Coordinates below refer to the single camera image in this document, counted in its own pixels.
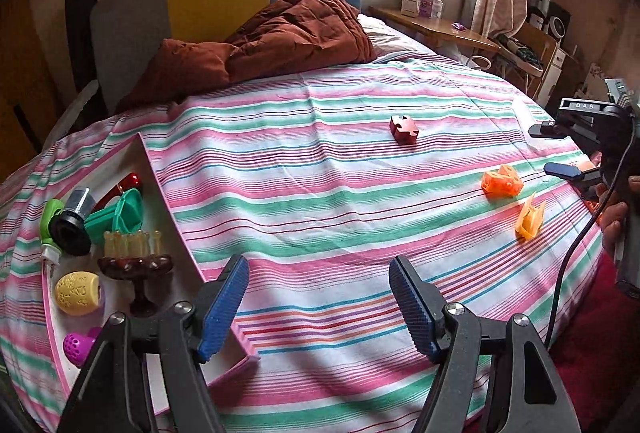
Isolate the red fuzzy blanket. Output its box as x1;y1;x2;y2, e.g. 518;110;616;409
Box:
462;253;640;433

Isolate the pale pink pillow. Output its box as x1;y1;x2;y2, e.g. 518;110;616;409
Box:
356;13;426;61

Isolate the brown quilt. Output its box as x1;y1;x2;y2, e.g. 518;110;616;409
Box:
114;0;378;114

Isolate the purple perforated plastic piece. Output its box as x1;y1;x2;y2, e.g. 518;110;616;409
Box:
62;327;103;368

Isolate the white shallow box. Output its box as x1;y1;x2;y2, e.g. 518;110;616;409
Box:
42;132;262;396

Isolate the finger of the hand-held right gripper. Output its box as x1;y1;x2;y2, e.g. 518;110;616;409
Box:
528;120;568;137
544;162;603;201

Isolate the white round fan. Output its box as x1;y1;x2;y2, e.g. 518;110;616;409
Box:
545;3;571;46

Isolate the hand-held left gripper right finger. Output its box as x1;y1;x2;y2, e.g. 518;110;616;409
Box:
388;255;581;433

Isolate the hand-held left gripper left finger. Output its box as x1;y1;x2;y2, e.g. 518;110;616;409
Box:
57;254;251;433

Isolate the orange plastic clip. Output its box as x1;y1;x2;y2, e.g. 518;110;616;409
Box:
481;165;524;200

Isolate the red puzzle cube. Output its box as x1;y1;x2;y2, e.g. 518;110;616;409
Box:
389;114;419;146

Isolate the striped bedsheet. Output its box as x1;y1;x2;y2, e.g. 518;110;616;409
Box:
0;50;608;433

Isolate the red metallic capsule case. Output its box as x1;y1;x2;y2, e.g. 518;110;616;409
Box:
95;172;143;209

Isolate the brown massage comb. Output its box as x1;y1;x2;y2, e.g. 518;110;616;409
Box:
96;229;174;318

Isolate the black cable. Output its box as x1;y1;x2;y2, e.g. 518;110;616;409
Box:
544;123;640;349

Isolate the yellow-orange plastic clip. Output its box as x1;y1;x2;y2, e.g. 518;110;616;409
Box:
515;192;547;241

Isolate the person's right hand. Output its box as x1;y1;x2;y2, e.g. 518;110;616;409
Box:
599;176;640;256

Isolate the white cabinet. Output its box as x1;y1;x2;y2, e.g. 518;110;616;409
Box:
540;47;568;106

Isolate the green plastic funnel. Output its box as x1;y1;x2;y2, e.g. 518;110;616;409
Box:
84;190;146;246

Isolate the black and silver cylinder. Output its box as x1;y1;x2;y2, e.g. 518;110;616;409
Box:
48;187;96;256

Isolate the wooden chair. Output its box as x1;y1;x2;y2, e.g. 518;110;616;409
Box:
492;20;558;99

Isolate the yellow perforated egg shape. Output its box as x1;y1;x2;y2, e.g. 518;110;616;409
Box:
54;270;106;316

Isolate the light green small bottle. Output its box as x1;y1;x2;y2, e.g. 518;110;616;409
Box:
39;198;66;279

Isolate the wooden desk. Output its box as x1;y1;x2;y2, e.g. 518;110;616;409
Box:
367;6;501;64

